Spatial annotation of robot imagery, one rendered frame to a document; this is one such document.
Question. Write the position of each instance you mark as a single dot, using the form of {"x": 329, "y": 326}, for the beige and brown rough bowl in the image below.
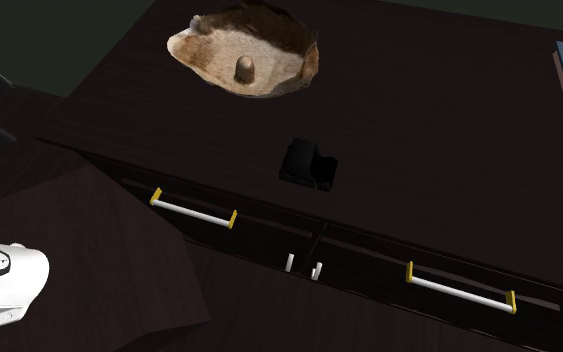
{"x": 242, "y": 53}

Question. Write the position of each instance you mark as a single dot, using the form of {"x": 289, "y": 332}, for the small black boxy object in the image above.
{"x": 308, "y": 164}

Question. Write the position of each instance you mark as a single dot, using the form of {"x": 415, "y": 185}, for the dark wooden chest of drawers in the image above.
{"x": 427, "y": 146}

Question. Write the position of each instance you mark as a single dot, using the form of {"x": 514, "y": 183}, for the dark wooden robot stand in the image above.
{"x": 100, "y": 263}

